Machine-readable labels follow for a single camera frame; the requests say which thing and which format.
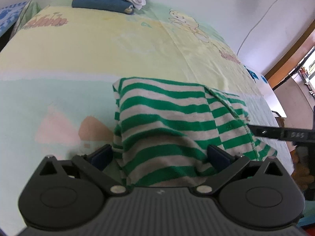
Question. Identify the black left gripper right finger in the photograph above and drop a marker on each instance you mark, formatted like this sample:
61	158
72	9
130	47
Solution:
227	167

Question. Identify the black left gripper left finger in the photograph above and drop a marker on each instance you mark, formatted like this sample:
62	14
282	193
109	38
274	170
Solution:
92	166

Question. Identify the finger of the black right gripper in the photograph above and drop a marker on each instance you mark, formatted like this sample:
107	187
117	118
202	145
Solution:
267	132

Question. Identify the blue white patterned mat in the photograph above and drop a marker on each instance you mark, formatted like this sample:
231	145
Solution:
9	16

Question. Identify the person in red clothing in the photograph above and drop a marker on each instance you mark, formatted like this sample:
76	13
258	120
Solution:
302	177

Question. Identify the wooden door frame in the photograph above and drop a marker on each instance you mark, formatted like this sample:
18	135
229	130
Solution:
291	59

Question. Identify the green white striped garment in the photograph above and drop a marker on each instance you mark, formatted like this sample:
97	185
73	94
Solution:
163	129

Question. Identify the pastel cartoon bed sheet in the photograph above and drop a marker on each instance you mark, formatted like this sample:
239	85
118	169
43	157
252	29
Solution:
58	70

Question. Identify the blue folded garment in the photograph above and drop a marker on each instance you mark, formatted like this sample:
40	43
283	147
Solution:
120	6

